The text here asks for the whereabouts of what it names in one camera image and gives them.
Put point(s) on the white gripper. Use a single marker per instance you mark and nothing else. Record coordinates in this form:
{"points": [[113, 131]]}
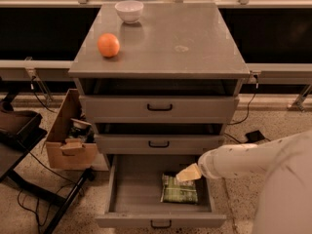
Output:
{"points": [[207, 165]]}

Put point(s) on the green jalapeno chip bag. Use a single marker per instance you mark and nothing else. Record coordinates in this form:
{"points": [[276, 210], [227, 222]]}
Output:
{"points": [[174, 191]]}

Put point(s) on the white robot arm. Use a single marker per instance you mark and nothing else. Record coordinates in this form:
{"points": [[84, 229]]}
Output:
{"points": [[285, 202]]}

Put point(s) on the grey open bottom drawer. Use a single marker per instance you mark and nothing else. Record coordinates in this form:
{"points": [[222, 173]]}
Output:
{"points": [[134, 195]]}

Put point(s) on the grey middle drawer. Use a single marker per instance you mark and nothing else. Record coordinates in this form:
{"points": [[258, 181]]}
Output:
{"points": [[157, 144]]}

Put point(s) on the grey drawer cabinet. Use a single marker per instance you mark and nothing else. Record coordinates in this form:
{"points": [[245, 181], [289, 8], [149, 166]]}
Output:
{"points": [[174, 50]]}

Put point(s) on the grey top drawer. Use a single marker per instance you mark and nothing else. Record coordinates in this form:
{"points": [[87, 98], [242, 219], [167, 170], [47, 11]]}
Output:
{"points": [[131, 109]]}

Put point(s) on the black power adapter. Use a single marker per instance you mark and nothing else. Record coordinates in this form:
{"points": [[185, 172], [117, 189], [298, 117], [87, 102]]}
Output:
{"points": [[254, 136]]}

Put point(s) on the cup inside cardboard box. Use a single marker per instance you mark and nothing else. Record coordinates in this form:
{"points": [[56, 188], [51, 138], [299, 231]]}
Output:
{"points": [[80, 129]]}

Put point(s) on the brown cardboard box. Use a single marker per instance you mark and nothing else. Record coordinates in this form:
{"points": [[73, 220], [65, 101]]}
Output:
{"points": [[65, 154]]}

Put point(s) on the orange fruit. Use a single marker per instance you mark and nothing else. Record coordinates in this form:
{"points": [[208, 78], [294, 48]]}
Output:
{"points": [[108, 45]]}

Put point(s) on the white bowl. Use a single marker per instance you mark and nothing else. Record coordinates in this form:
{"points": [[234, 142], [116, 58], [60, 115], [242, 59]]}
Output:
{"points": [[129, 11]]}

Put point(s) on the black stand with tray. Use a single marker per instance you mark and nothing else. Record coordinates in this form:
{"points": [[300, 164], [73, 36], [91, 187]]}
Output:
{"points": [[15, 147]]}

